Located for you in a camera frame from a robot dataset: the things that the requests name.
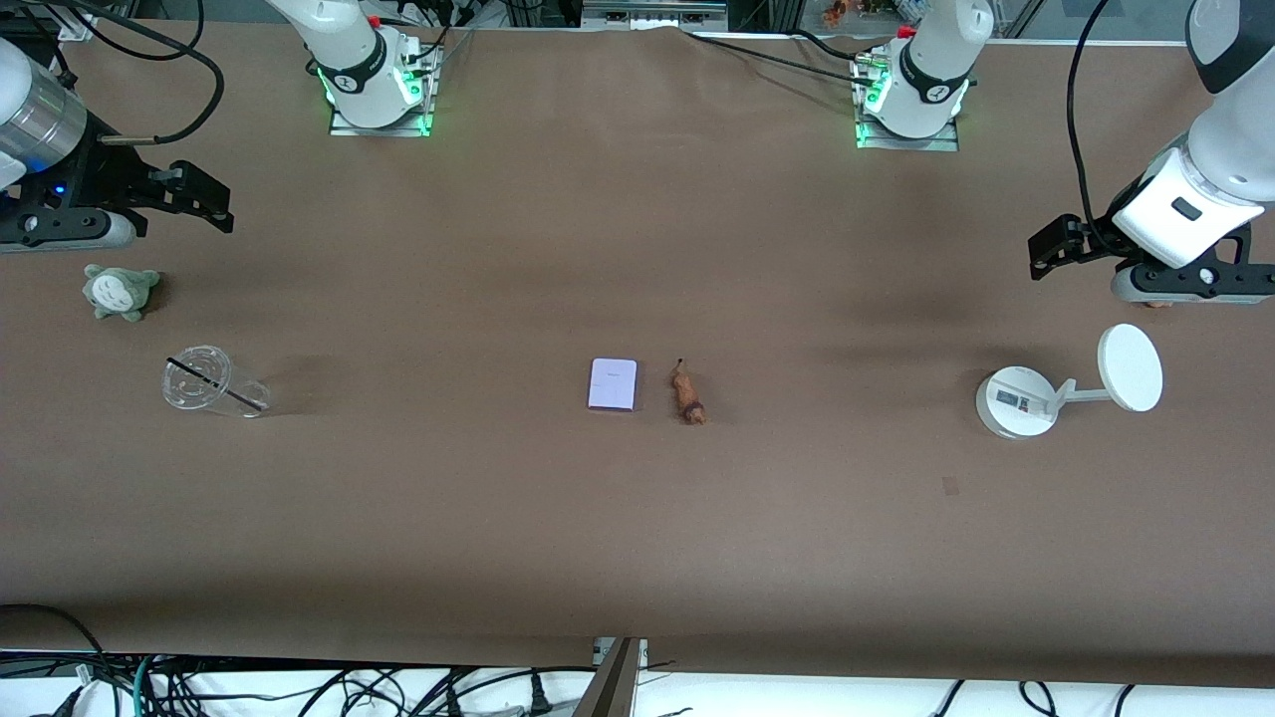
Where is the long black table cable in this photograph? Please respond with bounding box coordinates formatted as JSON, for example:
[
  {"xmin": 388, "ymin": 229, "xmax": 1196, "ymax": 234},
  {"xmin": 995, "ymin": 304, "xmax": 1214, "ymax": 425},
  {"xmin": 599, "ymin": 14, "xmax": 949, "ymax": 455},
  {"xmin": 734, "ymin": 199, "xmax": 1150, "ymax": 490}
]
[{"xmin": 685, "ymin": 32, "xmax": 883, "ymax": 89}]

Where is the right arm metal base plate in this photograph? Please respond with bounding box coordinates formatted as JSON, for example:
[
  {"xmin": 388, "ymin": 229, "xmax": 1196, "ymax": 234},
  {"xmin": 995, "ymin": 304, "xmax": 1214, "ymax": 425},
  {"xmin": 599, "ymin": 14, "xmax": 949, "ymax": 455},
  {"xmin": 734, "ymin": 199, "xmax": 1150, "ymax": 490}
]
[{"xmin": 328, "ymin": 40, "xmax": 441, "ymax": 138}]

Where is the thick black floor cable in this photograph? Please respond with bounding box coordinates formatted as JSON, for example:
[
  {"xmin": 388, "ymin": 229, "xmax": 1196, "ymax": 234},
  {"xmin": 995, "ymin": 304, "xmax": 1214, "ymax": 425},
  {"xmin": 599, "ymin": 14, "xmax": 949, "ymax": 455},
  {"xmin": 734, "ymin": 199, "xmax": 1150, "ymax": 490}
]
[{"xmin": 0, "ymin": 602, "xmax": 109, "ymax": 683}]

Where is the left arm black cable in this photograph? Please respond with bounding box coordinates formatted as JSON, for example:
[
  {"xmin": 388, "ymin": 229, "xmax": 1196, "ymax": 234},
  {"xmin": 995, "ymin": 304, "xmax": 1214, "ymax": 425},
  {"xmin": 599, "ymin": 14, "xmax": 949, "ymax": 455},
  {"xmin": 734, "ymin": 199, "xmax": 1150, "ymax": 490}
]
[{"xmin": 1066, "ymin": 0, "xmax": 1122, "ymax": 255}]

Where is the short black table cable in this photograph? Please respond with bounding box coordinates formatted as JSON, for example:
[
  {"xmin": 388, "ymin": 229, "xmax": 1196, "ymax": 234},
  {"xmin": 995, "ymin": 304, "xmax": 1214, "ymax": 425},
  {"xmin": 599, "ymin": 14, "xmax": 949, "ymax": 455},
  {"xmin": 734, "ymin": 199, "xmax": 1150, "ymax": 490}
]
[{"xmin": 792, "ymin": 28, "xmax": 870, "ymax": 63}]

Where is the grey-green plush toy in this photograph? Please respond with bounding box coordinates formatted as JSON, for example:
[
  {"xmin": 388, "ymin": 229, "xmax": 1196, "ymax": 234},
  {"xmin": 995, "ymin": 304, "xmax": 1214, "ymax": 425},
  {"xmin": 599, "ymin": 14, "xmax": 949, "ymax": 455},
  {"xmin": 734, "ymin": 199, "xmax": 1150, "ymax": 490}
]
[{"xmin": 83, "ymin": 264, "xmax": 161, "ymax": 323}]

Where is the black straw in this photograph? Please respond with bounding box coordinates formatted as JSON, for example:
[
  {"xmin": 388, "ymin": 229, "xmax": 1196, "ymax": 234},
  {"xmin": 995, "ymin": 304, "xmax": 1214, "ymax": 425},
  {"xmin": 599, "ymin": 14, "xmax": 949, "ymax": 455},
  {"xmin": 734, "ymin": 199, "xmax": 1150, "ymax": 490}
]
[{"xmin": 166, "ymin": 356, "xmax": 266, "ymax": 410}]

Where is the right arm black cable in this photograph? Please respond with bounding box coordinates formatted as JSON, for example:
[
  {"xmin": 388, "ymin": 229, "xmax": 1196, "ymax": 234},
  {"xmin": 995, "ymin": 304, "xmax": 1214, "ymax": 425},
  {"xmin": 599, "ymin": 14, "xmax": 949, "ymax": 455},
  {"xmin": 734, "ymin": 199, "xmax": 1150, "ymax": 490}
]
[{"xmin": 20, "ymin": 0, "xmax": 226, "ymax": 146}]

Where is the white round stand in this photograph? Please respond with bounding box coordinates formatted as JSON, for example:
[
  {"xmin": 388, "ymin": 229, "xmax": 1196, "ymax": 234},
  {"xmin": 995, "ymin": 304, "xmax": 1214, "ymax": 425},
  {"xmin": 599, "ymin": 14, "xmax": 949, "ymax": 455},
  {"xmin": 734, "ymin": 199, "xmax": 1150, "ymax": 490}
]
[{"xmin": 975, "ymin": 324, "xmax": 1164, "ymax": 440}]

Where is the grey aluminium beam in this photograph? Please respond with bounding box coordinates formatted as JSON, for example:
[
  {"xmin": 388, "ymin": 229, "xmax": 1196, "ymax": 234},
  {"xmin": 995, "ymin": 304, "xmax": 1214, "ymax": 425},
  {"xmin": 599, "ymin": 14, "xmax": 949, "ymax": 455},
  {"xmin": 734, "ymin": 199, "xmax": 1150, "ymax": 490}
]
[{"xmin": 572, "ymin": 637, "xmax": 649, "ymax": 717}]

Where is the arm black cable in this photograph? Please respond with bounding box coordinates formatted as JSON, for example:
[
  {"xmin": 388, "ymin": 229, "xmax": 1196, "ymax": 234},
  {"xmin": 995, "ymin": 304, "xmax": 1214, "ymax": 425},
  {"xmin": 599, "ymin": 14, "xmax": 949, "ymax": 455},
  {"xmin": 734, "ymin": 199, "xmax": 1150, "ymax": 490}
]
[
  {"xmin": 1066, "ymin": 0, "xmax": 1122, "ymax": 255},
  {"xmin": 20, "ymin": 0, "xmax": 226, "ymax": 146}
]

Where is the clear plastic cup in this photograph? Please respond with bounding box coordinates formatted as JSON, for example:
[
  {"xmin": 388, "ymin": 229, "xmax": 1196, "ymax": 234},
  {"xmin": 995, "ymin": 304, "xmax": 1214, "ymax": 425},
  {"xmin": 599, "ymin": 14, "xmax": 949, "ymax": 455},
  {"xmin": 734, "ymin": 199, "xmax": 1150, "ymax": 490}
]
[{"xmin": 162, "ymin": 345, "xmax": 272, "ymax": 419}]

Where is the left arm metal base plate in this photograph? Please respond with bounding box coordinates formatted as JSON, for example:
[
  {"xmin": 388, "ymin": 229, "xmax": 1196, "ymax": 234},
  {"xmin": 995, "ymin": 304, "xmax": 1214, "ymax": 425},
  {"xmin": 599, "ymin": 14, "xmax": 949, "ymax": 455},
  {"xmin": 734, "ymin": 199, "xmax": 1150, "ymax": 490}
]
[{"xmin": 854, "ymin": 50, "xmax": 962, "ymax": 153}]

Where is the black plug with cable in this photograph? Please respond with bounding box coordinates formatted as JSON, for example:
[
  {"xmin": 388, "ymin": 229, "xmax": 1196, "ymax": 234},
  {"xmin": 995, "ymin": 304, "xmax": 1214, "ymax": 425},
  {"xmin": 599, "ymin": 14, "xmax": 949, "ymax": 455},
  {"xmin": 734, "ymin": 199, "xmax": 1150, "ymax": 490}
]
[{"xmin": 428, "ymin": 665, "xmax": 599, "ymax": 717}]

